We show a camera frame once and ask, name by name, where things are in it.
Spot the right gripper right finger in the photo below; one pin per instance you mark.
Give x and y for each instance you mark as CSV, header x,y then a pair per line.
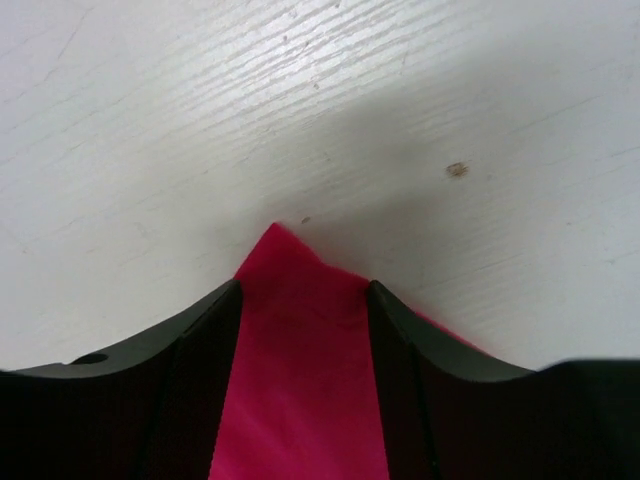
x,y
450,411

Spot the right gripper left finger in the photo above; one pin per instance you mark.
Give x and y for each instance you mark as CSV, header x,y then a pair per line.
x,y
147,407

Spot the pink t shirt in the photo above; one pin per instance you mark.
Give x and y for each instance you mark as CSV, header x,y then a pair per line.
x,y
301,401

